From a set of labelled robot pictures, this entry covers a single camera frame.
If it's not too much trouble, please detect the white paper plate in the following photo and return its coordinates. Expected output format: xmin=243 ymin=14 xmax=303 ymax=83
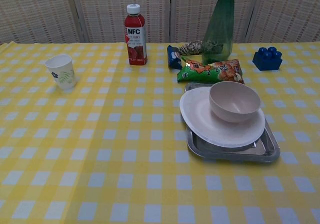
xmin=179 ymin=86 xmax=266 ymax=148

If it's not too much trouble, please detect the square metal tray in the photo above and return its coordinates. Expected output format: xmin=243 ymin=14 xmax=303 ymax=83
xmin=184 ymin=82 xmax=281 ymax=164

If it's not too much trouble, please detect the beige plastic bowl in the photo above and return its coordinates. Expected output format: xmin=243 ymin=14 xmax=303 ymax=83
xmin=208 ymin=81 xmax=262 ymax=123

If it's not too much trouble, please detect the red NFC juice bottle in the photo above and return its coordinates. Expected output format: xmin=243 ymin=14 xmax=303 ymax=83
xmin=124 ymin=4 xmax=148 ymax=66

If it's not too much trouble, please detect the woven folding screen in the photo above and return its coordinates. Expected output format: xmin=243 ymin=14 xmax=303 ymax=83
xmin=0 ymin=0 xmax=320 ymax=44

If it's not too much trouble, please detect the blue cookie packet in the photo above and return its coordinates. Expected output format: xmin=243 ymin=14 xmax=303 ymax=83
xmin=166 ymin=45 xmax=183 ymax=70

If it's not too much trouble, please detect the coiled striped twine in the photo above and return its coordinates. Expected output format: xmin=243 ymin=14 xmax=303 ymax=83
xmin=177 ymin=40 xmax=205 ymax=56

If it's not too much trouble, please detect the white floral paper cup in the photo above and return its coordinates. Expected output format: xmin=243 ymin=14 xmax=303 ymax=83
xmin=44 ymin=54 xmax=76 ymax=90

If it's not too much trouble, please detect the green chip snack bag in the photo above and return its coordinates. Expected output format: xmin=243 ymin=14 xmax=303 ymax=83
xmin=177 ymin=56 xmax=245 ymax=85

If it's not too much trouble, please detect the blue toy building block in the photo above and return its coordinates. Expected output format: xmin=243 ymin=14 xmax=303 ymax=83
xmin=252 ymin=47 xmax=283 ymax=72

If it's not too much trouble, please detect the yellow checked tablecloth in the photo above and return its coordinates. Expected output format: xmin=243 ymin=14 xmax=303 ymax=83
xmin=0 ymin=42 xmax=320 ymax=224

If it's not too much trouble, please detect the green spray bottle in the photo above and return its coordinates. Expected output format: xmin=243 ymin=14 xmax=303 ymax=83
xmin=201 ymin=0 xmax=234 ymax=65

